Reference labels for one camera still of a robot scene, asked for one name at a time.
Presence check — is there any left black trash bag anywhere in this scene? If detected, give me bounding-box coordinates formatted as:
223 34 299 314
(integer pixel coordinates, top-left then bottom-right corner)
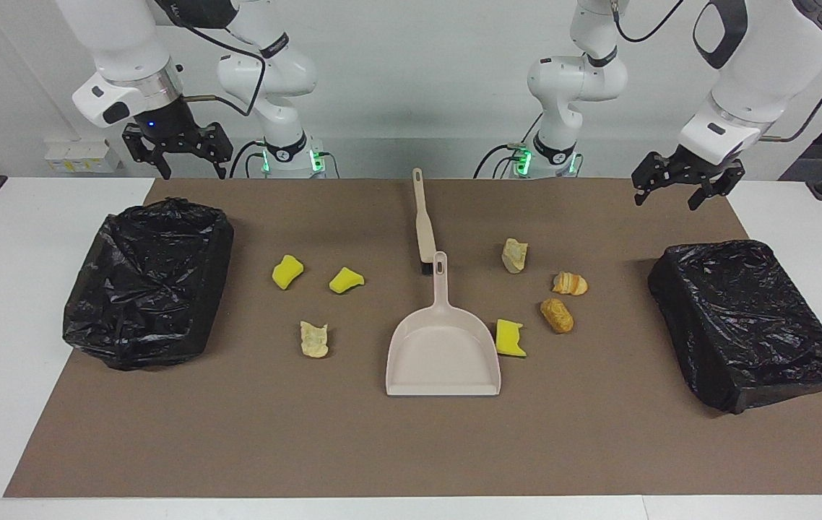
62 197 235 371

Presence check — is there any beige hand brush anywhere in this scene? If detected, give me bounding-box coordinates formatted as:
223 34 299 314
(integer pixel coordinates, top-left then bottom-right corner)
412 168 441 276

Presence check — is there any pale bread piece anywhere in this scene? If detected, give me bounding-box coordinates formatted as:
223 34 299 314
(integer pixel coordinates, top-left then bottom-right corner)
299 321 330 359
501 238 529 275

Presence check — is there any black trash bag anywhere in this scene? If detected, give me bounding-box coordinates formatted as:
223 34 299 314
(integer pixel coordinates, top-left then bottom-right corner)
646 239 822 415
62 197 235 371

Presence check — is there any beige plastic dustpan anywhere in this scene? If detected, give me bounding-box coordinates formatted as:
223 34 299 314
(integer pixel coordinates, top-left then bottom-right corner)
385 251 503 397

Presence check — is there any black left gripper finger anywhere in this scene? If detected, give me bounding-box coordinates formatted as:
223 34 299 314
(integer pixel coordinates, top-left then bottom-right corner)
631 152 675 207
687 160 746 211

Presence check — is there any yellow sponge with green side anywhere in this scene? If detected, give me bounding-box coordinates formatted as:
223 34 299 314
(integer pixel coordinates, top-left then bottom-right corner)
495 318 527 358

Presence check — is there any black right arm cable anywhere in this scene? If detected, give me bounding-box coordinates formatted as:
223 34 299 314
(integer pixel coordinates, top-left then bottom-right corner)
155 0 269 118

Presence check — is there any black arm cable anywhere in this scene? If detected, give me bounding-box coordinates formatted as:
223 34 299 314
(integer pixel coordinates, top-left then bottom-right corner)
612 0 822 142
155 0 269 118

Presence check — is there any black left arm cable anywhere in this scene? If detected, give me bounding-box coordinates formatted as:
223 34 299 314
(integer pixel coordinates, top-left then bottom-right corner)
612 0 822 142

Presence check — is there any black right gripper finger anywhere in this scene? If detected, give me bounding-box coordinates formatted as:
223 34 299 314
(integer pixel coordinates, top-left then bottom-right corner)
202 123 233 180
122 124 172 180

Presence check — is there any striped orange croissant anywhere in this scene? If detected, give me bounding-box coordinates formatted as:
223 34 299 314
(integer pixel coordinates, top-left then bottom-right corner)
552 271 589 297

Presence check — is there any yellow sponge piece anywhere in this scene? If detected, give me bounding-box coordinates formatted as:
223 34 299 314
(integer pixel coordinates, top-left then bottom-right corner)
329 266 365 295
272 254 305 291

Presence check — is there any brown table mat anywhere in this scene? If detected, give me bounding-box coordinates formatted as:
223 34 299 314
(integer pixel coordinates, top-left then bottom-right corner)
4 177 822 499

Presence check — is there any right black trash bag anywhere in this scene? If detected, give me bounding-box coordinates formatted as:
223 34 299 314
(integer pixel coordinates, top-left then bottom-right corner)
646 239 822 415

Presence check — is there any black base power cable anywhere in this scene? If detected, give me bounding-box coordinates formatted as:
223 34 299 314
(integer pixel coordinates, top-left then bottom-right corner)
474 142 527 179
229 139 267 179

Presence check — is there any white wall socket box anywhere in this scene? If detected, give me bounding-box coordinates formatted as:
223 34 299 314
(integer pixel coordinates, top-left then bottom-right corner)
44 139 123 174

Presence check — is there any brown bread roll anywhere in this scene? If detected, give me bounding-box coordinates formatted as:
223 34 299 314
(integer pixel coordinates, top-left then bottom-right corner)
540 298 575 334

